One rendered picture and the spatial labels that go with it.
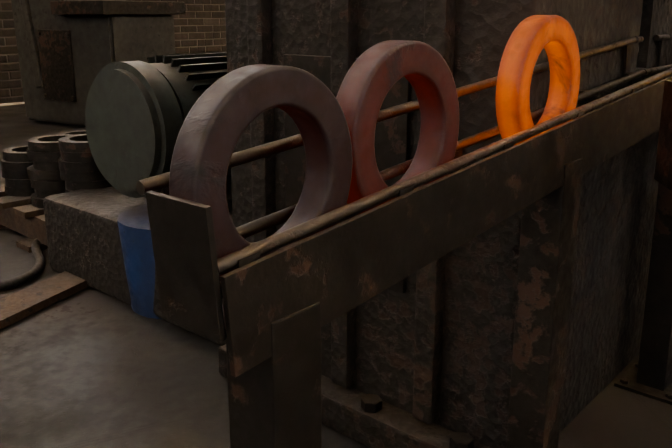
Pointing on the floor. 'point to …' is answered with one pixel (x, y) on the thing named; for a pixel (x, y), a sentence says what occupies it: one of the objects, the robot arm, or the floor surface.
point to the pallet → (43, 180)
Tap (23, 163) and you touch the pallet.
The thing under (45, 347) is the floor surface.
